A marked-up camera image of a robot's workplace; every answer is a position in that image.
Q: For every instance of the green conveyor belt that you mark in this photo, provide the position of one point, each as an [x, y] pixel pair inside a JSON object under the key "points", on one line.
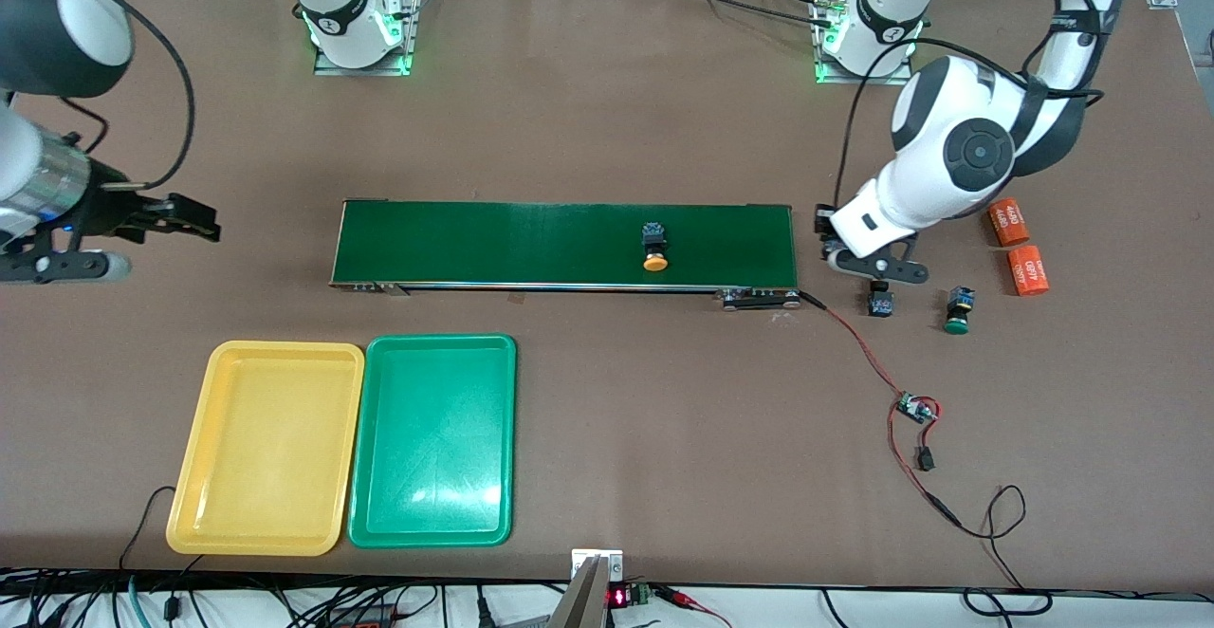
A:
{"points": [[493, 244]]}

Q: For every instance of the green pushbutton blue block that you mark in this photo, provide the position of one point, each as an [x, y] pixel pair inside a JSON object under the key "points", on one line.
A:
{"points": [[959, 313]]}

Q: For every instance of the orange cylinder marked 4680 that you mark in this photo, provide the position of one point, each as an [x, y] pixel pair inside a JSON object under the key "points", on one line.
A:
{"points": [[1027, 270], [1009, 222]]}

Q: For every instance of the black module red display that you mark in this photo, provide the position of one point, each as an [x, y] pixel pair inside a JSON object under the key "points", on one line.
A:
{"points": [[621, 597]]}

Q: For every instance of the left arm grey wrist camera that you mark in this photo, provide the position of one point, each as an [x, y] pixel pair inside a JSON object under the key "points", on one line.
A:
{"points": [[892, 266]]}

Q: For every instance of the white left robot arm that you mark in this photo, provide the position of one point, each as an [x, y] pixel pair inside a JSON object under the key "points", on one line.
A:
{"points": [[977, 144]]}

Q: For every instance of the red clip lead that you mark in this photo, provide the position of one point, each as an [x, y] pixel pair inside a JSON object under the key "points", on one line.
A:
{"points": [[678, 598]]}

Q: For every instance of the green plastic tray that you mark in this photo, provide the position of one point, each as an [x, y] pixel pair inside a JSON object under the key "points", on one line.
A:
{"points": [[436, 476]]}

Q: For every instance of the silver bracket plate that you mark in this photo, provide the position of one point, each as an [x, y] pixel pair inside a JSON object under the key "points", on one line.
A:
{"points": [[612, 563]]}

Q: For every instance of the yellow plastic tray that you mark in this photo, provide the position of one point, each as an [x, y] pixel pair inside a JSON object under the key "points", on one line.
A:
{"points": [[266, 476]]}

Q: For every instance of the grey metal bar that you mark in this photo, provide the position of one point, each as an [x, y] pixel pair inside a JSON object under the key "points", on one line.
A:
{"points": [[580, 604]]}

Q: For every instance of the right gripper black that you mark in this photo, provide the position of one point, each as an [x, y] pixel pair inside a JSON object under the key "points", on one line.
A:
{"points": [[106, 210]]}

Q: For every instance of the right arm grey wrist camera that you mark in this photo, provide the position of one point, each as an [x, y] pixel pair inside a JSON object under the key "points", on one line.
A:
{"points": [[95, 266]]}

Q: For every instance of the small black circuit board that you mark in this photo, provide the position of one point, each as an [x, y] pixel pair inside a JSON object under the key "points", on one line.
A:
{"points": [[915, 409]]}

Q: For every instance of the green pushbutton dark block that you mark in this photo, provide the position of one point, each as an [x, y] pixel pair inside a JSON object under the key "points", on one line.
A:
{"points": [[881, 303]]}

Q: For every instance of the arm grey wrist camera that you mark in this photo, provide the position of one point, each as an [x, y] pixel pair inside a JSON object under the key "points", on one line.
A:
{"points": [[95, 266], [892, 266]]}

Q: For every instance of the yellow mushroom pushbutton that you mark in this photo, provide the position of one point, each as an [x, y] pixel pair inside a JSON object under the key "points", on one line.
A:
{"points": [[654, 250]]}

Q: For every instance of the black inline switch red lead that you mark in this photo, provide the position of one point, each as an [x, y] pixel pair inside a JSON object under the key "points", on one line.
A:
{"points": [[925, 460]]}

